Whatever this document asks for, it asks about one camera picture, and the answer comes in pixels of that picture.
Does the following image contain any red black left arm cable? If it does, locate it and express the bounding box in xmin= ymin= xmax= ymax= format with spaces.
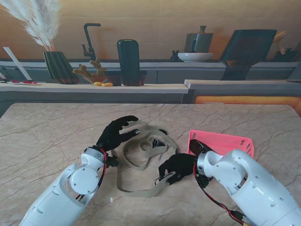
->
xmin=75 ymin=148 xmax=109 ymax=201

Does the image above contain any beige woven belt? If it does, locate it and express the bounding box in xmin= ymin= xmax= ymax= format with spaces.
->
xmin=116 ymin=120 xmax=180 ymax=199

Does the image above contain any dark utensil holder with spoons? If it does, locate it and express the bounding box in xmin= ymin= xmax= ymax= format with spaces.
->
xmin=272 ymin=30 xmax=298 ymax=62

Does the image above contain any dark ribbed vase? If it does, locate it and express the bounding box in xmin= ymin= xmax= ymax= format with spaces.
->
xmin=43 ymin=51 xmax=79 ymax=85

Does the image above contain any black kitchen faucet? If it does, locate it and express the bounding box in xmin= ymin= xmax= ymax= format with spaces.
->
xmin=82 ymin=23 xmax=101 ymax=62

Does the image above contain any white pampas grass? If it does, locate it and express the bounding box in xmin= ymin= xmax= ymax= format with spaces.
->
xmin=0 ymin=0 xmax=62 ymax=52

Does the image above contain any dark range hood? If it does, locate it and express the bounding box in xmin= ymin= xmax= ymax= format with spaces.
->
xmin=220 ymin=29 xmax=277 ymax=81

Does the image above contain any plate with red food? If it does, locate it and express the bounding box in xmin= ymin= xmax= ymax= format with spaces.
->
xmin=7 ymin=80 xmax=42 ymax=86

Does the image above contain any tall dark cylindrical canister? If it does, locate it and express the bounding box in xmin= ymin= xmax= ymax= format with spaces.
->
xmin=117 ymin=39 xmax=142 ymax=87

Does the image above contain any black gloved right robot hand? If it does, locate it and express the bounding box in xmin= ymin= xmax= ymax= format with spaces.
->
xmin=158 ymin=153 xmax=198 ymax=186

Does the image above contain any grey pot with lid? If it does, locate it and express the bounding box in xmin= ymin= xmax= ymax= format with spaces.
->
xmin=184 ymin=25 xmax=214 ymax=53

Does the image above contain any white ceramic bowl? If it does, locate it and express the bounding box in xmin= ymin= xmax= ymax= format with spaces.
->
xmin=177 ymin=52 xmax=214 ymax=63

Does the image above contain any white leaning board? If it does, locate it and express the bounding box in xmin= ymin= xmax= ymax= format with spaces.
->
xmin=3 ymin=47 xmax=32 ymax=81

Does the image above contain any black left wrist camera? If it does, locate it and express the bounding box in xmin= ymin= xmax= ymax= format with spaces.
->
xmin=107 ymin=155 xmax=119 ymax=167

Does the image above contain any red black arm cable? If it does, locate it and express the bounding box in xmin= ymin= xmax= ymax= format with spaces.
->
xmin=193 ymin=163 xmax=247 ymax=224
xmin=75 ymin=148 xmax=109 ymax=201

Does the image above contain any light wood counter top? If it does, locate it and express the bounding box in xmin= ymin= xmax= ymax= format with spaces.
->
xmin=0 ymin=82 xmax=190 ymax=95

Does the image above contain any grey stone counter top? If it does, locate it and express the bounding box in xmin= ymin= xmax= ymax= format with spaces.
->
xmin=184 ymin=79 xmax=301 ymax=90

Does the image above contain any pink plastic mesh basket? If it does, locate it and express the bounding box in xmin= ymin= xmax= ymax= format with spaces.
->
xmin=188 ymin=129 xmax=255 ymax=163

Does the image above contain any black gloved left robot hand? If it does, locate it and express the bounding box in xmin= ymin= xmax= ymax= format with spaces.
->
xmin=95 ymin=115 xmax=141 ymax=152

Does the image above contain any red black right arm cable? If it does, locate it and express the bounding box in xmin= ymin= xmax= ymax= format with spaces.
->
xmin=193 ymin=163 xmax=247 ymax=224

